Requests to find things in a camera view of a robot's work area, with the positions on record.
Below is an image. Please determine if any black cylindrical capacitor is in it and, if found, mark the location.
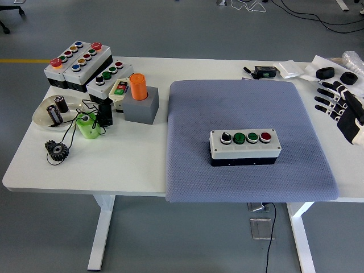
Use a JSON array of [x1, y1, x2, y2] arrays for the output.
[[53, 96, 70, 114], [46, 104, 64, 125]]

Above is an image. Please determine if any grey block with hole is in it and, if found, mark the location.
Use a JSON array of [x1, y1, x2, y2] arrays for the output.
[[122, 86, 160, 125]]

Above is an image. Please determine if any small black device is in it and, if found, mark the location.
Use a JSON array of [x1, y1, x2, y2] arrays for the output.
[[96, 102, 114, 127]]

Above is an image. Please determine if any black foam ring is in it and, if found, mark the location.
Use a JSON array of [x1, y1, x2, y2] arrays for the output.
[[316, 67, 336, 80], [340, 71, 358, 85]]

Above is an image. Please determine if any clear bubble wrap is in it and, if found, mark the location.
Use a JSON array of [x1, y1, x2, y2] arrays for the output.
[[342, 50, 364, 75]]

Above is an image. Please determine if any grey-blue textured mat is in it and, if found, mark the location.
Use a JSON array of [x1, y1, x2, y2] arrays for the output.
[[164, 79, 341, 204]]

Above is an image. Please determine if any silver metal dish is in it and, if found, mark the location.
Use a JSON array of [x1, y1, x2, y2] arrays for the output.
[[32, 94, 86, 133]]

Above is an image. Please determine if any black metal gear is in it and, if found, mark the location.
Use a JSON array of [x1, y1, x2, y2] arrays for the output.
[[44, 139, 70, 163]]

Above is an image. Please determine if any white four-control button box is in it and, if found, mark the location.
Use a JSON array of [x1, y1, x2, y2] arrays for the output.
[[209, 128, 282, 167], [86, 59, 135, 105]]

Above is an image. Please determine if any black office chair base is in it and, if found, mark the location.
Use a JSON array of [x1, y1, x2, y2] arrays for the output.
[[0, 0, 26, 35]]

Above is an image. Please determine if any black power cable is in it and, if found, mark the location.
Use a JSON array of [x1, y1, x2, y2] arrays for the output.
[[264, 202, 277, 273]]

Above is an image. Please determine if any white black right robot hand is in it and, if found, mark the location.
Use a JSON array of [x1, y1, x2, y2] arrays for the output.
[[314, 80, 364, 146]]

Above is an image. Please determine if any large metal floor socket plate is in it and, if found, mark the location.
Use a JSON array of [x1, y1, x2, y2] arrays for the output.
[[249, 217, 276, 241]]

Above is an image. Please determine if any cream pendant switch box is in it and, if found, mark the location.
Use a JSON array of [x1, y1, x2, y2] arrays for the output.
[[108, 77, 131, 112]]

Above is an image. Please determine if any white table leg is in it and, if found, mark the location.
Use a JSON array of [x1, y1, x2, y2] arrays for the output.
[[86, 195, 116, 271], [286, 201, 316, 273]]

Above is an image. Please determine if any black floor cable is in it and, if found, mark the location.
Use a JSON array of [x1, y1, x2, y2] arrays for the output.
[[280, 0, 364, 27], [271, 0, 364, 34]]

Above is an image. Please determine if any orange cylinder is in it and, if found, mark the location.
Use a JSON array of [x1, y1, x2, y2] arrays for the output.
[[129, 73, 148, 101]]

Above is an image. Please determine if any black module green terminal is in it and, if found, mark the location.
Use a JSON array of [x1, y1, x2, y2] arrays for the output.
[[254, 65, 278, 78]]

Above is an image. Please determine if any small metal floor socket plate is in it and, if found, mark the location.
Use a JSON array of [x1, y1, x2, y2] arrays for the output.
[[246, 202, 270, 213]]

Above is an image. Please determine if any white five-button control box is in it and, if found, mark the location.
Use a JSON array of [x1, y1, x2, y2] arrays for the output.
[[62, 42, 114, 93], [43, 40, 92, 88]]

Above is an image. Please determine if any green plastic spool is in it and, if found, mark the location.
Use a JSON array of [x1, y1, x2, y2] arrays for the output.
[[75, 113, 102, 140]]

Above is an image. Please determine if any white floor cable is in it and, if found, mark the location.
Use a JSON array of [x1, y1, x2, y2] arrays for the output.
[[230, 0, 268, 14]]

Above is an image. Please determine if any thin black wire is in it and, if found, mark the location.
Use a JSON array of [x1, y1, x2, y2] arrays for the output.
[[47, 98, 107, 166]]

